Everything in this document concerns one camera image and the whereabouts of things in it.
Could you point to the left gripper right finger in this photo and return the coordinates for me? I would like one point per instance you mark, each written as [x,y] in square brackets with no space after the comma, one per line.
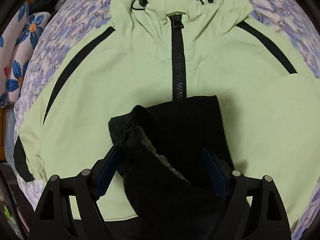
[252,208]

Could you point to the purple floral bed blanket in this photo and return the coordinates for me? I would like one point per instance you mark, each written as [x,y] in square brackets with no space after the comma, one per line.
[76,18]

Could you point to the dark clothes pile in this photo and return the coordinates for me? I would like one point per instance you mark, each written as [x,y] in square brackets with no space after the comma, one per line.
[42,6]

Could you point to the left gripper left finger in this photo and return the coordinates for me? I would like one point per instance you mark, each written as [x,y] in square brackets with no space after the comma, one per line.
[53,216]

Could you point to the white blue flower folded quilt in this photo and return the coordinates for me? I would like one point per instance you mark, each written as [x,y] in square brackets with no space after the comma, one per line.
[18,43]

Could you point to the light blue bed sheet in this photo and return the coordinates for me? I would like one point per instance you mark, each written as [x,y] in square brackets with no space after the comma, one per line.
[9,143]

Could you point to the green and black hooded jacket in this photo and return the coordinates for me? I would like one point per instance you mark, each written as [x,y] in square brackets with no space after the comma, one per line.
[210,53]

